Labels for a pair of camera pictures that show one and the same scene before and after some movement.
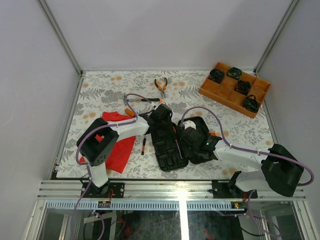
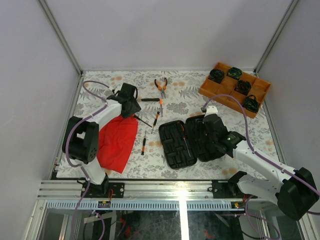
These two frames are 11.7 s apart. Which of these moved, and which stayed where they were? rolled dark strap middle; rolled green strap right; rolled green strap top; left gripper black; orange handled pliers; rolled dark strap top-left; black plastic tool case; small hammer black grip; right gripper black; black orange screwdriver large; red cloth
Moved: right gripper black; black orange screwdriver large; black plastic tool case; left gripper black
Stayed: rolled dark strap middle; rolled green strap top; rolled green strap right; red cloth; rolled dark strap top-left; small hammer black grip; orange handled pliers
